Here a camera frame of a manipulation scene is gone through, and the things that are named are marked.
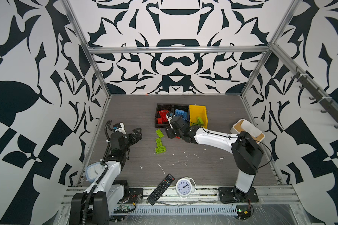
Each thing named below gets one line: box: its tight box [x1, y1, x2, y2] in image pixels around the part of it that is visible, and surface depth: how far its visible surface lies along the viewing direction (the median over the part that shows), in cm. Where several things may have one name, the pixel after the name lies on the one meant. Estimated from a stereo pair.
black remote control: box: [146, 173, 176, 206], surface depth 77 cm
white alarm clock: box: [175, 176, 196, 199], surface depth 76 cm
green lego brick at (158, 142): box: [155, 137, 163, 148], surface depth 93 cm
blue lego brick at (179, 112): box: [174, 108, 185, 117], surface depth 104 cm
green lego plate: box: [155, 128, 164, 138], surface depth 99 cm
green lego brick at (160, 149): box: [154, 145, 167, 155], surface depth 91 cm
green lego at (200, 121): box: [196, 117, 205, 126], surface depth 104 cm
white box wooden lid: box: [230, 118, 266, 144], surface depth 95 cm
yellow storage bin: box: [189, 105, 208, 129], surface depth 104 cm
